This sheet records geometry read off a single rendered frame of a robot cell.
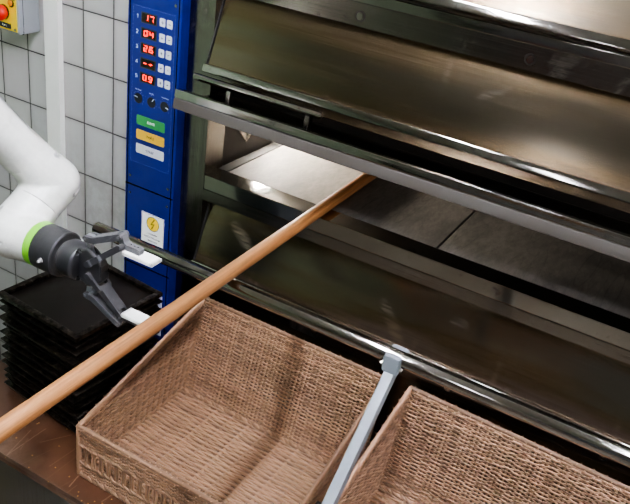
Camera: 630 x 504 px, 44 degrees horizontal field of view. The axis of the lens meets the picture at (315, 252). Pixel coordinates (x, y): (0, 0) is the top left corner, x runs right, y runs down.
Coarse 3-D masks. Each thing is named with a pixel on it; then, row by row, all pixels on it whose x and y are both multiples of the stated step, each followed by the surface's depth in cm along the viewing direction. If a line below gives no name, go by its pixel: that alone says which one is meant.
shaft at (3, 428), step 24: (336, 192) 191; (312, 216) 179; (264, 240) 165; (240, 264) 156; (192, 288) 146; (216, 288) 149; (168, 312) 138; (144, 336) 132; (96, 360) 124; (72, 384) 119; (24, 408) 112; (48, 408) 116; (0, 432) 108
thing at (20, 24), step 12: (0, 0) 200; (12, 0) 197; (24, 0) 199; (36, 0) 202; (12, 12) 199; (24, 12) 200; (36, 12) 203; (0, 24) 203; (12, 24) 201; (24, 24) 201; (36, 24) 205
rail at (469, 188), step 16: (176, 96) 174; (192, 96) 172; (224, 112) 169; (240, 112) 167; (272, 128) 164; (288, 128) 162; (320, 144) 160; (336, 144) 158; (352, 144) 158; (368, 160) 156; (384, 160) 154; (400, 160) 153; (416, 176) 152; (432, 176) 150; (448, 176) 149; (464, 192) 148; (480, 192) 146; (496, 192) 145; (512, 208) 144; (528, 208) 143; (544, 208) 142; (560, 224) 141; (576, 224) 140; (592, 224) 138; (608, 240) 138; (624, 240) 136
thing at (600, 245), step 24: (216, 96) 185; (216, 120) 170; (240, 120) 167; (288, 120) 177; (288, 144) 163; (312, 144) 160; (360, 144) 169; (360, 168) 157; (384, 168) 154; (432, 168) 162; (456, 168) 167; (432, 192) 151; (456, 192) 149; (504, 192) 156; (528, 192) 160; (504, 216) 145; (528, 216) 143; (576, 216) 150; (600, 216) 154; (576, 240) 140; (600, 240) 138
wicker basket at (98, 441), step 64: (192, 320) 207; (256, 320) 202; (128, 384) 190; (192, 384) 214; (256, 384) 204; (320, 384) 196; (128, 448) 193; (192, 448) 195; (256, 448) 199; (320, 448) 198
